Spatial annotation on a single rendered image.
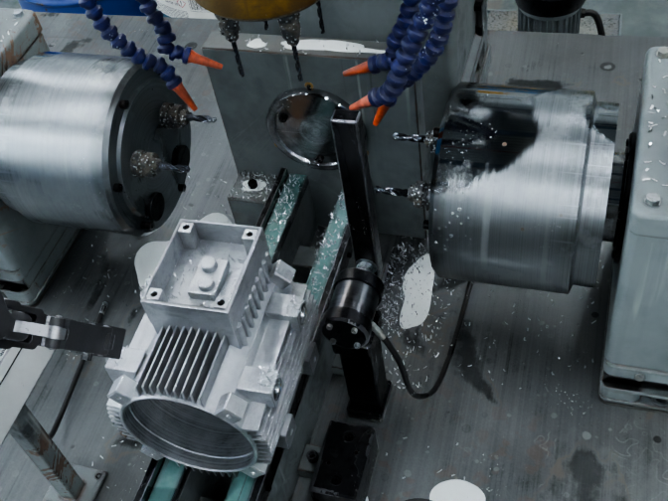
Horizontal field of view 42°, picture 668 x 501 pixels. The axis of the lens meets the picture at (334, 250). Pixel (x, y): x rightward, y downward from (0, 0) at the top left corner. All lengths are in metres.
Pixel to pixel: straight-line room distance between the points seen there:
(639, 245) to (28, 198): 0.79
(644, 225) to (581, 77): 0.76
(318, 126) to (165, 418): 0.47
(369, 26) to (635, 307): 0.54
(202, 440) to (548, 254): 0.46
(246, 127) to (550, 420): 0.60
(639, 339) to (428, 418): 0.29
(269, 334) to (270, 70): 0.41
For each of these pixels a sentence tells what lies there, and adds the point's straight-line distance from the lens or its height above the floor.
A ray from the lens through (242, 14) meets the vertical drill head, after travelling 0.99.
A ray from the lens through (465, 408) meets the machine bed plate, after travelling 1.22.
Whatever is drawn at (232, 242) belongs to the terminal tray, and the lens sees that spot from 1.01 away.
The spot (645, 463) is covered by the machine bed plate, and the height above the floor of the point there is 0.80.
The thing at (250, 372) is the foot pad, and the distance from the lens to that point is 0.95.
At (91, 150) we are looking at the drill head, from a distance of 1.18.
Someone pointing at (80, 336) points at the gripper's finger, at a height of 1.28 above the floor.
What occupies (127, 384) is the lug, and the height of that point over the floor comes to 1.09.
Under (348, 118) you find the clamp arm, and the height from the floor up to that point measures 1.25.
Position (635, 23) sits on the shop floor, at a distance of 3.22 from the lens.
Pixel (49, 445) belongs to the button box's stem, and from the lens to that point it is 1.16.
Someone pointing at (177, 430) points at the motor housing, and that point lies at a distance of 1.07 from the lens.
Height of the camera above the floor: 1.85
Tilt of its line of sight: 48 degrees down
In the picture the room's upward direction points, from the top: 11 degrees counter-clockwise
